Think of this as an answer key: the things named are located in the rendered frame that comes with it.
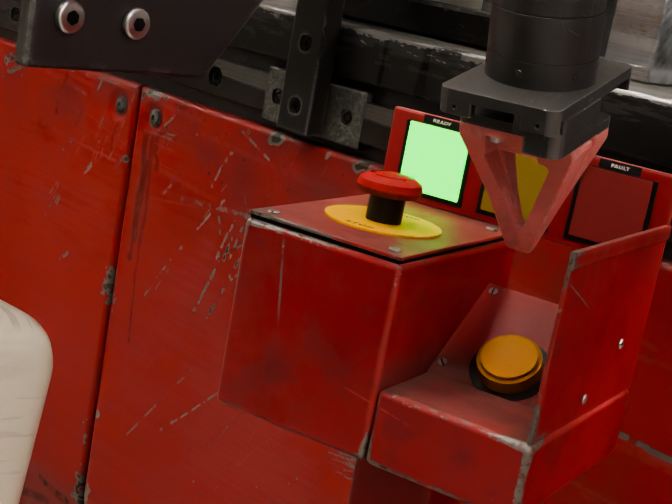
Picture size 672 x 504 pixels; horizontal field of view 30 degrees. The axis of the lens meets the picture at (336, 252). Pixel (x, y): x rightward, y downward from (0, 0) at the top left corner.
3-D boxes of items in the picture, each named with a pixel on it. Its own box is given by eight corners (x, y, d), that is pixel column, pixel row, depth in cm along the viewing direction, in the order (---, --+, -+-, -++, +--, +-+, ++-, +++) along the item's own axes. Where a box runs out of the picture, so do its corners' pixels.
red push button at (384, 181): (336, 225, 75) (347, 167, 74) (369, 220, 79) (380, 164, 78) (393, 243, 73) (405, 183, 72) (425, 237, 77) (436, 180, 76)
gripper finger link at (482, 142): (610, 236, 71) (634, 77, 67) (559, 281, 66) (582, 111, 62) (501, 206, 74) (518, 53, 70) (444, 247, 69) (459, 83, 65)
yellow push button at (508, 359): (467, 393, 73) (464, 368, 72) (497, 349, 76) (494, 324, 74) (526, 414, 72) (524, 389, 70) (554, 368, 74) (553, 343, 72)
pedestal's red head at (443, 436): (213, 401, 75) (262, 107, 71) (349, 355, 89) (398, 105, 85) (513, 526, 66) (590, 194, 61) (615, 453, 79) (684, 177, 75)
